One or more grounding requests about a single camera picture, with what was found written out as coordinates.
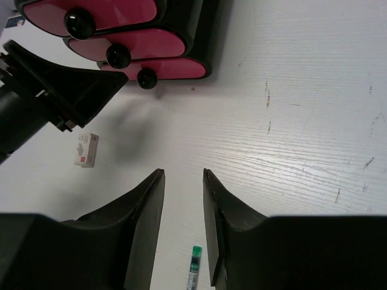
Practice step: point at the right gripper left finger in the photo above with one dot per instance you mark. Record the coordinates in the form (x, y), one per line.
(112, 247)

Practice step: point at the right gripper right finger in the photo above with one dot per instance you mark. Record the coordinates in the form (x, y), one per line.
(247, 250)

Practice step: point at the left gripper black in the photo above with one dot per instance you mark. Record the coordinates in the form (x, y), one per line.
(39, 91)

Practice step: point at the green pen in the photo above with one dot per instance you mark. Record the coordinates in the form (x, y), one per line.
(194, 268)

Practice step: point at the pink drawer with black knob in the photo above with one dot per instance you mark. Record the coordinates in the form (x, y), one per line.
(50, 15)

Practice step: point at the white staples box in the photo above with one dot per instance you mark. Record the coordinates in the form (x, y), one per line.
(86, 150)

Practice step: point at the black drawer cabinet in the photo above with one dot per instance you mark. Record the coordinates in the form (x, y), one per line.
(196, 23)

